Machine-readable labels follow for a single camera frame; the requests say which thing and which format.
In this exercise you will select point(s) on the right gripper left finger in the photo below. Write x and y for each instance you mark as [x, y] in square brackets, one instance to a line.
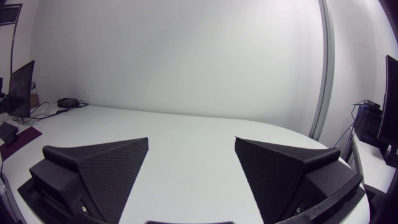
[102, 174]

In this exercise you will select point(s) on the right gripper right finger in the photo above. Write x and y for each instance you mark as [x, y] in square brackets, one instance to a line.
[280, 174]

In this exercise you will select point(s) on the black power brick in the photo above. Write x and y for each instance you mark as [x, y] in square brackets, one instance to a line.
[67, 102]

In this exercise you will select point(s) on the dark mat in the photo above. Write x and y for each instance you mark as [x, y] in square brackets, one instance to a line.
[19, 140]

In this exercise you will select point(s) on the dark curved screen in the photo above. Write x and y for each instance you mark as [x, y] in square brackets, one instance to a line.
[390, 102]

